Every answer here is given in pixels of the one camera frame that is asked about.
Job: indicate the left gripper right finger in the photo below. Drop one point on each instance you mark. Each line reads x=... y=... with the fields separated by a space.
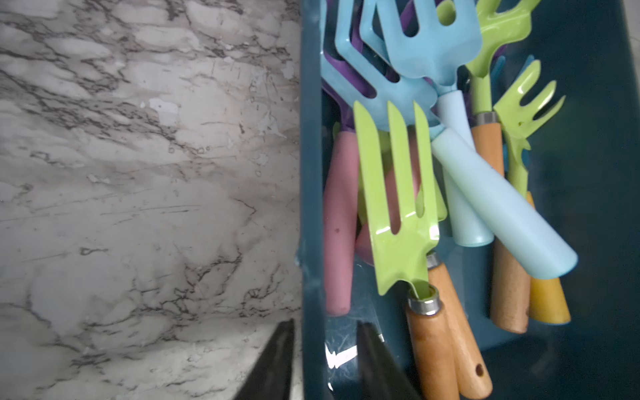
x=380 y=377

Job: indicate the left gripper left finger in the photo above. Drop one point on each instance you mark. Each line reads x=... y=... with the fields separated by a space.
x=271 y=376

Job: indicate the green rake wooden handle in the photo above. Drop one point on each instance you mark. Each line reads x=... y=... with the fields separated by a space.
x=492 y=150
x=547 y=299

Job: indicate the light blue fork rake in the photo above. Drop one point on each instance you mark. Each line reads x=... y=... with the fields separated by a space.
x=533 y=242

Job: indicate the teal plastic storage box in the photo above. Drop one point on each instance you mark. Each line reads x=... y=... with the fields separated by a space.
x=584 y=177

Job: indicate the light blue hand rake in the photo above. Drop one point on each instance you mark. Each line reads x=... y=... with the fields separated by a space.
x=427 y=65

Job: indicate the purple fork pink handle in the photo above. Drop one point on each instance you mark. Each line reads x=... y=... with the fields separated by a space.
x=340 y=200

